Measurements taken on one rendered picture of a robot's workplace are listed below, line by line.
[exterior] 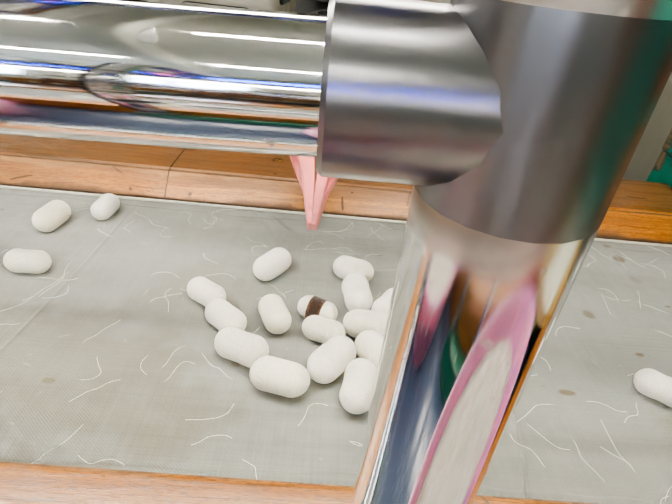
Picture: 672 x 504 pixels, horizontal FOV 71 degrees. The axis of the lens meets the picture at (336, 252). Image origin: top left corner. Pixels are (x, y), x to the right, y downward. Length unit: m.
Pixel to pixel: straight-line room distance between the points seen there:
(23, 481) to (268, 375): 0.12
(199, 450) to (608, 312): 0.33
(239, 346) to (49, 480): 0.12
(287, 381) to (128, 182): 0.31
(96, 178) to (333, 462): 0.38
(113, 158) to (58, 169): 0.05
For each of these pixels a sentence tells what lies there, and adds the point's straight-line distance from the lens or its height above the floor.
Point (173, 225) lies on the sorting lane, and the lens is 0.47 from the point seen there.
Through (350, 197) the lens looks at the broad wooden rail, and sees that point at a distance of 0.49.
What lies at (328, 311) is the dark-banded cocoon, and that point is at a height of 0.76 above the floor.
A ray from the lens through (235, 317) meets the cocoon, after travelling 0.33.
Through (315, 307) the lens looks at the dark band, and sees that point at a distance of 0.34.
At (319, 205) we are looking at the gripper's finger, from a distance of 0.32.
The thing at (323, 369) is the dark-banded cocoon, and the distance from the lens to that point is 0.29.
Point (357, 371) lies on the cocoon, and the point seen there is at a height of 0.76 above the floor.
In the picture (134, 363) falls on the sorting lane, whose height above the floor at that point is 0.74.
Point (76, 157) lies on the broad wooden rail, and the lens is 0.57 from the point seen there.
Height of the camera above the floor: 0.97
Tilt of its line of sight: 33 degrees down
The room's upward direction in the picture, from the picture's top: 6 degrees clockwise
